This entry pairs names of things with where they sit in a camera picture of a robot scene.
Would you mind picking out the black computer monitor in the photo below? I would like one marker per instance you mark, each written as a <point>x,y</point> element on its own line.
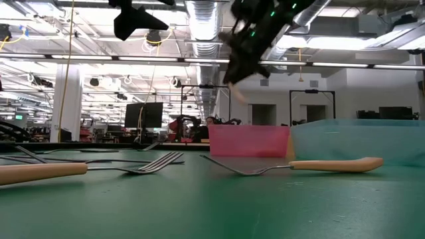
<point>142,114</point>

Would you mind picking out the white building column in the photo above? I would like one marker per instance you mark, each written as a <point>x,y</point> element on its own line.
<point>68,109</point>

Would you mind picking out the black metal frame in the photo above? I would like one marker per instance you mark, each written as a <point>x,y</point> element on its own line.
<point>206,86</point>
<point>312,91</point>

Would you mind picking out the silver ribbed ventilation duct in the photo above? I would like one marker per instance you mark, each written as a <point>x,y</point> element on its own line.
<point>285,43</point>
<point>204,33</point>

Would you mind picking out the dark wide monitor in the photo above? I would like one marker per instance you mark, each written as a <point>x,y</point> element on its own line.
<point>395,114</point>

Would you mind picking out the pink plastic bin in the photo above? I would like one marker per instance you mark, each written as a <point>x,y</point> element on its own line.
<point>249,141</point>

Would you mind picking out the orange plastic bin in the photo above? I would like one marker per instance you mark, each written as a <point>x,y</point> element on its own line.
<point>290,147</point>

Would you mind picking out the overhead LED light bar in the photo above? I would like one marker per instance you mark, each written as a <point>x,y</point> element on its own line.
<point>149,58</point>

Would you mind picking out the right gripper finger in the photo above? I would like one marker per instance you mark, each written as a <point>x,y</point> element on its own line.
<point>239,73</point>
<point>262,70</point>

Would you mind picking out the black overhead camera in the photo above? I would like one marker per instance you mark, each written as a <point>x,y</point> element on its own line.
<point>153,37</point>

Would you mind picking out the person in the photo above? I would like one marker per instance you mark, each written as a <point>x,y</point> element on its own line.
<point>202,132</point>

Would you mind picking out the black ceiling-mounted device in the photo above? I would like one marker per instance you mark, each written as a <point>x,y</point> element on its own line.
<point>5,32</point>

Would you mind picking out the teal plastic bin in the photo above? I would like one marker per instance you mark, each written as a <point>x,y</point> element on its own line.
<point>358,142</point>

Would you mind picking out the green table mat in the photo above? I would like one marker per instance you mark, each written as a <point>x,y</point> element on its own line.
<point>232,206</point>

